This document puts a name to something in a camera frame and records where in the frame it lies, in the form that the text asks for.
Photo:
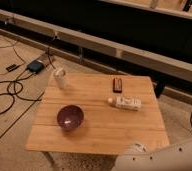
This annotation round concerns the white cup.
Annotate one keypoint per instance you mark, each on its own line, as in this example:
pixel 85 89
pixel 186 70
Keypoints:
pixel 60 77

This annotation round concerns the purple bowl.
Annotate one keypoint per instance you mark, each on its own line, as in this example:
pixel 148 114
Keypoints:
pixel 70 117

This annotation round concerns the dark red snack bar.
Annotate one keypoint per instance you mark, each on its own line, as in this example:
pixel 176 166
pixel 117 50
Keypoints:
pixel 117 85

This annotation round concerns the teal power adapter box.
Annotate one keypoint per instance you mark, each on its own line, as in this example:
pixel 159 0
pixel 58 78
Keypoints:
pixel 35 66

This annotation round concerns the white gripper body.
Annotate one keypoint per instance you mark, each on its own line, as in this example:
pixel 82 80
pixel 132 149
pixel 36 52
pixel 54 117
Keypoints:
pixel 139 147

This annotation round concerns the white plastic bottle lying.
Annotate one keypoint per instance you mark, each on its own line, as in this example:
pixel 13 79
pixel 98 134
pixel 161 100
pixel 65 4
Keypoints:
pixel 125 103

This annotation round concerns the small black device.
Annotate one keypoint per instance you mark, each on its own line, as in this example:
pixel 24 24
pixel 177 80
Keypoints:
pixel 12 67

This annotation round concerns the wooden table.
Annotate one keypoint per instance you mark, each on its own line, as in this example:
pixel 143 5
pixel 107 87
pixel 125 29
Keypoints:
pixel 105 129

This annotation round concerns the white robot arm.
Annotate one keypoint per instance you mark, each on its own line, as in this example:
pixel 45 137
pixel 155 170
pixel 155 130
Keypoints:
pixel 176 157

